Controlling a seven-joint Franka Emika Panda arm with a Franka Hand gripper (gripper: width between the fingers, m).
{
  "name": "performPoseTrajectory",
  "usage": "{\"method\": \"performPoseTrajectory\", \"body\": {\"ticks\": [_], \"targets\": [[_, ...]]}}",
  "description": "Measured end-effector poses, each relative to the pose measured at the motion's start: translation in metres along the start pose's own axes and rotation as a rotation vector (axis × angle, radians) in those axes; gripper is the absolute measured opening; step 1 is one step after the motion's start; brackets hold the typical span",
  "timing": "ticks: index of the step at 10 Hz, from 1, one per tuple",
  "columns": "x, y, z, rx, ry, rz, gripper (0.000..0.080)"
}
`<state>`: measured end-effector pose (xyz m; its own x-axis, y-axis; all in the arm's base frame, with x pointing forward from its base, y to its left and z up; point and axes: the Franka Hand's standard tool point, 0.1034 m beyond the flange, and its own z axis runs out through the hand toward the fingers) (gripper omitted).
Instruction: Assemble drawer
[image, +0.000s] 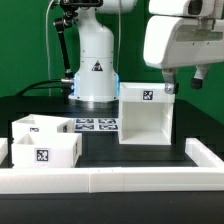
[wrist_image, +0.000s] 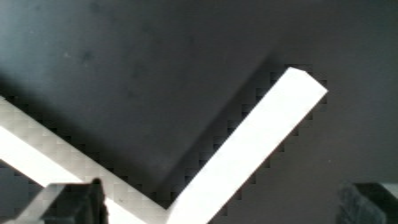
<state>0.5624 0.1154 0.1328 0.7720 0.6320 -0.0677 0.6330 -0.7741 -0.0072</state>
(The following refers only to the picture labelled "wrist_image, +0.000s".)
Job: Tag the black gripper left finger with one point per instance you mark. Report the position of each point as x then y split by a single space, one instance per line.
67 204

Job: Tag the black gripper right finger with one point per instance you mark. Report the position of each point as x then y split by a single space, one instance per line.
367 203

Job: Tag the white U-shaped fence rail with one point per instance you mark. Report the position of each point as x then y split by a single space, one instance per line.
51 163

